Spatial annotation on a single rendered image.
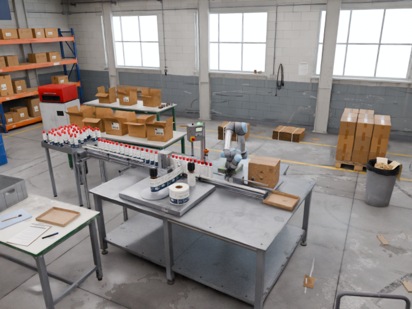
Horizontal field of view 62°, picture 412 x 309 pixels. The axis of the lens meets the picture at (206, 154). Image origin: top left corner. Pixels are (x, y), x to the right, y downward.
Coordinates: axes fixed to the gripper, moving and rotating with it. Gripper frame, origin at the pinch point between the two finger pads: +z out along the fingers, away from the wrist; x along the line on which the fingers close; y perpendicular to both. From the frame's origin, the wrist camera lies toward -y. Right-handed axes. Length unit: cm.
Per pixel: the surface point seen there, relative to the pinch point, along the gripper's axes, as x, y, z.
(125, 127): -217, -102, 127
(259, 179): 28.7, -16.4, -16.8
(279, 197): 58, -5, -22
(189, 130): -64, 1, -19
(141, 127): -187, -103, 105
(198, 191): -9.2, 32.9, 11.6
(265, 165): 25.6, -17.2, -35.6
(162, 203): -24, 73, 20
